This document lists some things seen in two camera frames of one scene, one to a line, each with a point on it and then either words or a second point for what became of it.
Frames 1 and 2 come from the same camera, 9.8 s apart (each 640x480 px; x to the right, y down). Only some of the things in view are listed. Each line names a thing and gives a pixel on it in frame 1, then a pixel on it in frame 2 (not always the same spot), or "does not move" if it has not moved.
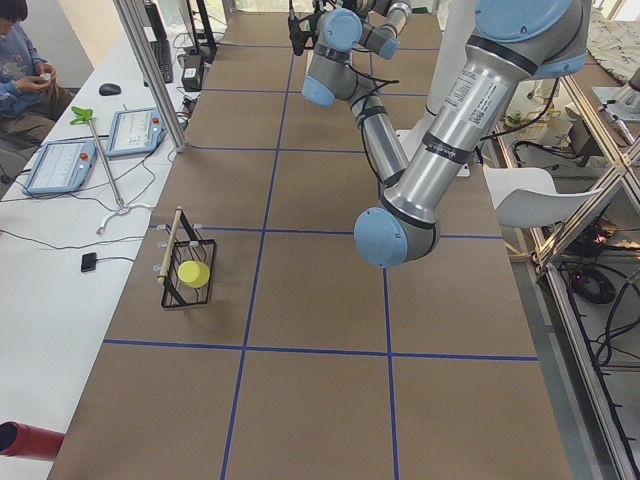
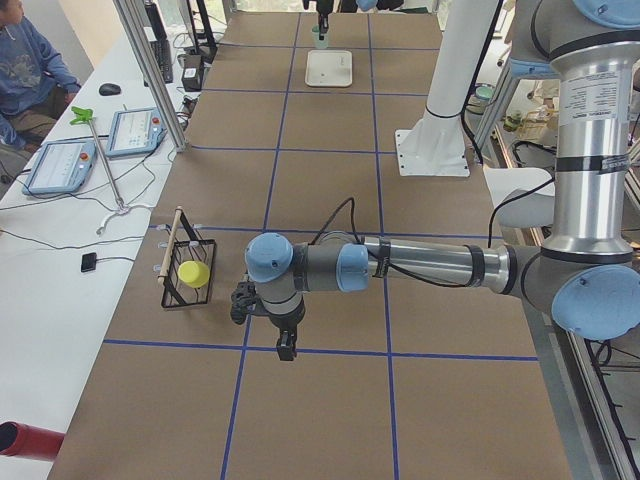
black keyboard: x=162 y=53 does not move
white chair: x=526 y=197 does not move
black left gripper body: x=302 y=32 to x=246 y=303
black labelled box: x=192 y=71 does not move
